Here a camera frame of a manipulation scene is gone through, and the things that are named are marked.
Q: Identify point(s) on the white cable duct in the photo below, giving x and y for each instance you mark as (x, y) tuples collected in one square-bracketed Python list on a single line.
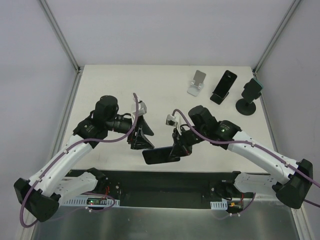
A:
[(90, 201), (219, 205)]

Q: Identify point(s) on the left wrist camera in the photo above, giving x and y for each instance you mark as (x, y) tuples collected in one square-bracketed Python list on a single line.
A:
[(142, 110)]

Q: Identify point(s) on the right aluminium frame post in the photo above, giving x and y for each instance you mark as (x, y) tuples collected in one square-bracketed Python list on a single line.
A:
[(292, 9)]

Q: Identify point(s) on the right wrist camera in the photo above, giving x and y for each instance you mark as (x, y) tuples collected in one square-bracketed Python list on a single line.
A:
[(174, 120)]

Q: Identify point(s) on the black round phone stand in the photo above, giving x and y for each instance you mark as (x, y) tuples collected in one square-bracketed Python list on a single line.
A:
[(246, 105)]

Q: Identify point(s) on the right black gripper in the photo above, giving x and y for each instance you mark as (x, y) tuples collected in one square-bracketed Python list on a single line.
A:
[(180, 141)]

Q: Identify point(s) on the silver phone stand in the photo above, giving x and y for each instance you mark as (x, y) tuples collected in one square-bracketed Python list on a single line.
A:
[(197, 84)]

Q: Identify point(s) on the right white cable duct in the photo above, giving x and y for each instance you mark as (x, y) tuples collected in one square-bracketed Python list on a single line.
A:
[(219, 205)]

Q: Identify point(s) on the aluminium frame post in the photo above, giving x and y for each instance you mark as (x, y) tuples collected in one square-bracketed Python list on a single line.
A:
[(59, 35), (292, 9)]

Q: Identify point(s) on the left aluminium frame post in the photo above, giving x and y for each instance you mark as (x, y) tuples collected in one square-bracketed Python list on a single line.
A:
[(59, 35)]

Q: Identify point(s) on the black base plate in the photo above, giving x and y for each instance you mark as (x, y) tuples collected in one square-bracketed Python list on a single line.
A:
[(173, 190)]

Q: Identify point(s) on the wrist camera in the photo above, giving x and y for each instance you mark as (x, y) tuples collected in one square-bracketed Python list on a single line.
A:
[(174, 120), (142, 110)]

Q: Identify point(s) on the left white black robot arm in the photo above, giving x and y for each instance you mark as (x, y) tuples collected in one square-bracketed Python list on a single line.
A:
[(45, 191)]

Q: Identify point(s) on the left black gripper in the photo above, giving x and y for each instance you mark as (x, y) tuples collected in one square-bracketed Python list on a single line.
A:
[(135, 130)]

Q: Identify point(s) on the dark blue phone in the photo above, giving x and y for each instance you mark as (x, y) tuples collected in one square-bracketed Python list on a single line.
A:
[(160, 155)]

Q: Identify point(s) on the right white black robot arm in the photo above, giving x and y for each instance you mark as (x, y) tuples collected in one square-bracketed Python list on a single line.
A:
[(287, 179)]

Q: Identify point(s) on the left white cable duct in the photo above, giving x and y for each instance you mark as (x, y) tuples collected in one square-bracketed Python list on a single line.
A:
[(90, 201)]

